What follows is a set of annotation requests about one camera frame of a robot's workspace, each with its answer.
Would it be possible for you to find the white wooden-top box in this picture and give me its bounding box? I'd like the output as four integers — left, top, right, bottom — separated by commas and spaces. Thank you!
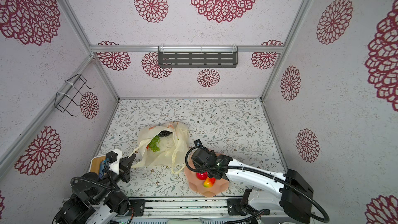
89, 155, 106, 174

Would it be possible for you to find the red yellow mango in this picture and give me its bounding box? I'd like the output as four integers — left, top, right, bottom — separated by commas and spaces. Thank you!
203, 177, 216, 188

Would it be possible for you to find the cream plastic bag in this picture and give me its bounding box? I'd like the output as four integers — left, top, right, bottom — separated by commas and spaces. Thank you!
131, 122, 189, 174

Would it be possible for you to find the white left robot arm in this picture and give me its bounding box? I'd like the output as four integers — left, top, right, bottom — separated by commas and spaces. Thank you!
52, 150, 143, 224

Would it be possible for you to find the black wire wall rack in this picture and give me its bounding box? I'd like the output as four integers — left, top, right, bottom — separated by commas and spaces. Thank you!
53, 73, 94, 117

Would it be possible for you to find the pink scalloped bowl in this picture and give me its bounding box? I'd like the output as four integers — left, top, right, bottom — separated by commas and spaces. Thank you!
184, 167, 229, 198

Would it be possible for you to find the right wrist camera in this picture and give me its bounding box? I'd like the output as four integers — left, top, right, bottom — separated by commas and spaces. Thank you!
194, 139, 204, 149

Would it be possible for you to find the green grape bunch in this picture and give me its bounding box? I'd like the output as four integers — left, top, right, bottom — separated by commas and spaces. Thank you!
148, 136, 160, 152

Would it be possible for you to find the grey wall shelf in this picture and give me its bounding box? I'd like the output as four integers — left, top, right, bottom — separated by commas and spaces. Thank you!
157, 46, 239, 68

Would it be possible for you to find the red apple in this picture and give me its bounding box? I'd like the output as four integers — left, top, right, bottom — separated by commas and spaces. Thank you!
196, 172, 208, 180

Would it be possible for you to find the dark purple grape bunch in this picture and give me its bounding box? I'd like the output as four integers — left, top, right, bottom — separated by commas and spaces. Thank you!
158, 130, 173, 138

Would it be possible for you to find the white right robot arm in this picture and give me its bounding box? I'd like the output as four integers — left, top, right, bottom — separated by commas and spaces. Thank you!
185, 146, 314, 224

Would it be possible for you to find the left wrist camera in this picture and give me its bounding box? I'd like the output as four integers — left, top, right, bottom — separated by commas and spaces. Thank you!
99, 149, 122, 177

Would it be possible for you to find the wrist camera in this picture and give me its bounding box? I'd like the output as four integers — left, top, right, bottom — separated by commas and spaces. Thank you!
194, 139, 204, 149
99, 149, 122, 177

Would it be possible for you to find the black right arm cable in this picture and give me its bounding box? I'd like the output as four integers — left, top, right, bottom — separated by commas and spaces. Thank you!
184, 145, 330, 224

